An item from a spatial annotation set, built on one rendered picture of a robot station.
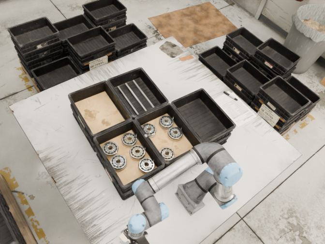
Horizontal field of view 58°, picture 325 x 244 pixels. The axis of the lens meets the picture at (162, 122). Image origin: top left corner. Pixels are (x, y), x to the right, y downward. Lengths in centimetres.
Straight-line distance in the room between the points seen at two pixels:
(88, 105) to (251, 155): 125
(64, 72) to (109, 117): 123
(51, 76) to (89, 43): 50
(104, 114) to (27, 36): 150
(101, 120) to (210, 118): 79
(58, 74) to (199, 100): 157
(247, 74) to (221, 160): 201
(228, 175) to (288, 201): 177
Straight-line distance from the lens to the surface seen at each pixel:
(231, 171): 137
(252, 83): 323
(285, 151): 242
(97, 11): 358
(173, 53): 277
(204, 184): 182
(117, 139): 199
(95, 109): 214
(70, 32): 350
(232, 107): 248
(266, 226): 290
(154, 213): 136
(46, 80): 317
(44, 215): 274
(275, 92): 309
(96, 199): 196
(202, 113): 220
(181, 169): 141
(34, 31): 339
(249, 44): 369
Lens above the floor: 253
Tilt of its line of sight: 55 degrees down
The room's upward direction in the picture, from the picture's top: 11 degrees clockwise
